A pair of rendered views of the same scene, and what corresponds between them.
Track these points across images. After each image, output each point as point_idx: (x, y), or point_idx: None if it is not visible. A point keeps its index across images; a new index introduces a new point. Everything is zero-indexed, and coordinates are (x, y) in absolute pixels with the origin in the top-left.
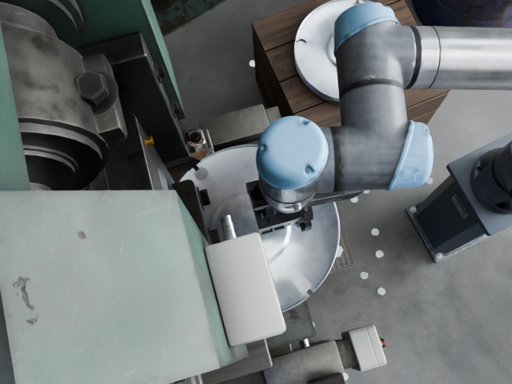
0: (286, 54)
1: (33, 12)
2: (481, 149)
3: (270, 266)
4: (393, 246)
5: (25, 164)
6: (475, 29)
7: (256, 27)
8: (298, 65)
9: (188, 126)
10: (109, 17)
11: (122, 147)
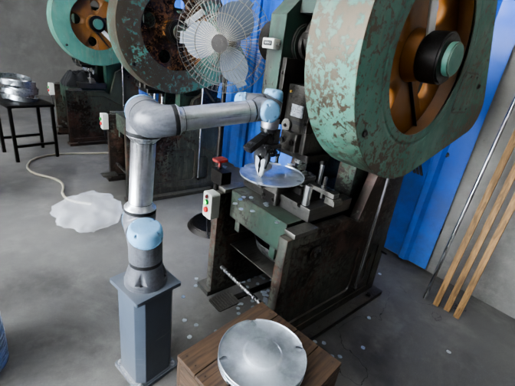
0: (304, 347)
1: None
2: (161, 291)
3: None
4: (181, 343)
5: (305, 11)
6: (234, 106)
7: (336, 360)
8: (291, 331)
9: (339, 376)
10: None
11: None
